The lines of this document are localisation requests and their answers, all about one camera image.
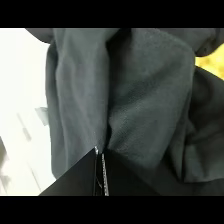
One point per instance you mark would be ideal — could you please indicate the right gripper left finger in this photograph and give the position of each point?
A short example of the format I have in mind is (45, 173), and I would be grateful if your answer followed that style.
(78, 178)

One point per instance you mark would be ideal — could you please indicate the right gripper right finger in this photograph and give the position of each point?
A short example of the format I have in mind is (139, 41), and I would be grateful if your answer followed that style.
(126, 180)

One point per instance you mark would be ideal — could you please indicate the dark grey shirt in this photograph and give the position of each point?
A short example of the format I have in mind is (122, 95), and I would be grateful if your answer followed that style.
(146, 93)

